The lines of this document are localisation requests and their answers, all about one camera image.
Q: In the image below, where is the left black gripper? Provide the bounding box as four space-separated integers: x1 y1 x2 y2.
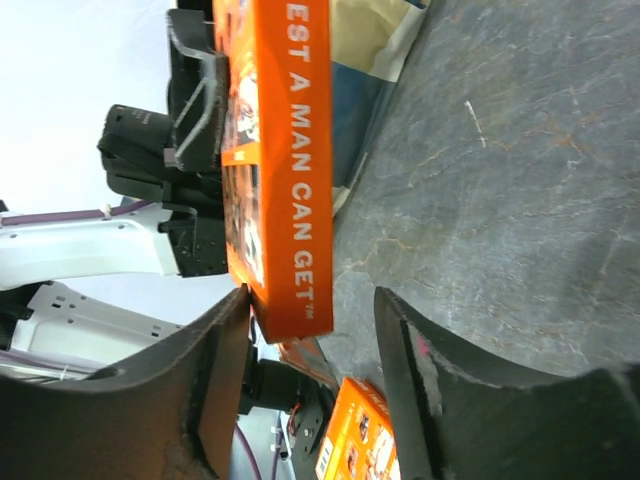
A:
97 8 230 210

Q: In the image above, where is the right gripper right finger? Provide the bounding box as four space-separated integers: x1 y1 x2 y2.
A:
374 287 639 479

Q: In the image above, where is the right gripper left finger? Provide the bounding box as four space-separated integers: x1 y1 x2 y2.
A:
1 287 250 479

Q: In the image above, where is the orange razor box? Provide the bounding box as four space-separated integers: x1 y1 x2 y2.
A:
213 1 333 343
277 339 401 479

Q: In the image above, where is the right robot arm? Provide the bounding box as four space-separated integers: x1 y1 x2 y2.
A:
1 282 639 479

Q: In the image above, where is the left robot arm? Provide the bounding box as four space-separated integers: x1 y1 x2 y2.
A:
1 1 230 290

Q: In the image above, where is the striped blue beige pillow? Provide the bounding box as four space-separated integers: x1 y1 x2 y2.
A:
330 0 430 213

